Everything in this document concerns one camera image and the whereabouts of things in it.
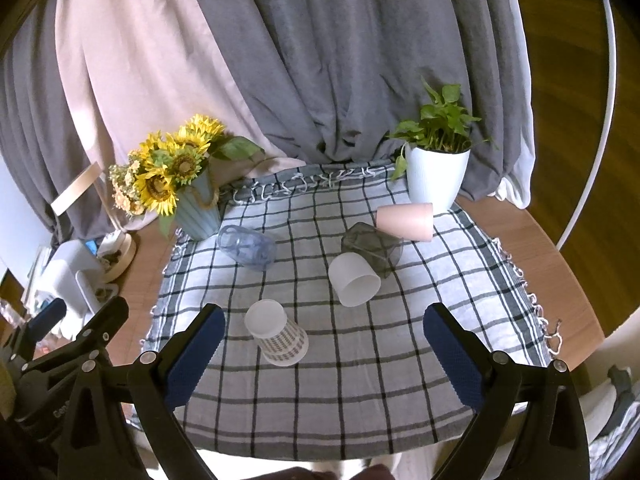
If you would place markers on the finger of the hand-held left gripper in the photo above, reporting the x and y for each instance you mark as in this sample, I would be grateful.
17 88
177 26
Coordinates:
106 319
45 317

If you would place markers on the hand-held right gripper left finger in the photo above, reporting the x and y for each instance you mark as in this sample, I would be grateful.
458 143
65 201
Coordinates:
192 360

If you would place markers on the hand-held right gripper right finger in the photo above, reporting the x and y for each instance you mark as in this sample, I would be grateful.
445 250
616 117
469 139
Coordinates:
456 362

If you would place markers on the patterned white paper cup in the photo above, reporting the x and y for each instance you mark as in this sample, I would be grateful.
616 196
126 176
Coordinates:
280 337

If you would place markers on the clear blue plastic cup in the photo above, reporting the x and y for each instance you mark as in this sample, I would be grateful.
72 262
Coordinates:
245 250

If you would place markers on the plain white cup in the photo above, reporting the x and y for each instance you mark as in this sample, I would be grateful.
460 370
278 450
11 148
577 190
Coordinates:
352 280

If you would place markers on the dark grey faceted glass cup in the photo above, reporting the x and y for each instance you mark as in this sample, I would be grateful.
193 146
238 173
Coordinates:
372 247

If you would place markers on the pink cup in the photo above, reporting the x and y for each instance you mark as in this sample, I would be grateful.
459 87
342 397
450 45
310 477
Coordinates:
405 221

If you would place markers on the white plastic appliance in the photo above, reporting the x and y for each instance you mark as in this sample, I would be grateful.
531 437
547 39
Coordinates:
75 275

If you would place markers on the round wooden box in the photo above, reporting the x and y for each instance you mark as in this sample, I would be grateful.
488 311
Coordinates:
120 257

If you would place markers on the checked grey white tablecloth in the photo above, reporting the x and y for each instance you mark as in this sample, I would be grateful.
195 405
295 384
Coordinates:
350 385

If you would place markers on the light wooden strip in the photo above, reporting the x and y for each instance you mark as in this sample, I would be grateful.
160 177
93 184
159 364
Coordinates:
75 189

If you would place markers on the blue ribbed vase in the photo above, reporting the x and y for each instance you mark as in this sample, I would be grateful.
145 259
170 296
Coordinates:
200 212

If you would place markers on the sunflower bouquet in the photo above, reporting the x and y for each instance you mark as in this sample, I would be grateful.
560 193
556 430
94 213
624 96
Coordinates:
170 165

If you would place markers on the grey folded cloth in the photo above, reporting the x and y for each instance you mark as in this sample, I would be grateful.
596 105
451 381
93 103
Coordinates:
622 410

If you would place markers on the white ribbed plant pot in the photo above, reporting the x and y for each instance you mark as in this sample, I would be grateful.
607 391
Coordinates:
436 180

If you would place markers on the grey curtain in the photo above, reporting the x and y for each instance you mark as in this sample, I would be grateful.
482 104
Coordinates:
350 50
30 125

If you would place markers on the green pothos plant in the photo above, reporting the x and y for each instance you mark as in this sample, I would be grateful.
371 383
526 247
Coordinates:
440 125

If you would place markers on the white curtain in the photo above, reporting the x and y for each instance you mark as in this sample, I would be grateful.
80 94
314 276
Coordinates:
520 110

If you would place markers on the pink curtain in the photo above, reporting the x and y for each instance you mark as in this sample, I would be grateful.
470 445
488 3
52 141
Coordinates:
145 60

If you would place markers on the white curved tube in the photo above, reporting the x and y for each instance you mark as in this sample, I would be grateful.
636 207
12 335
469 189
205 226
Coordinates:
607 85

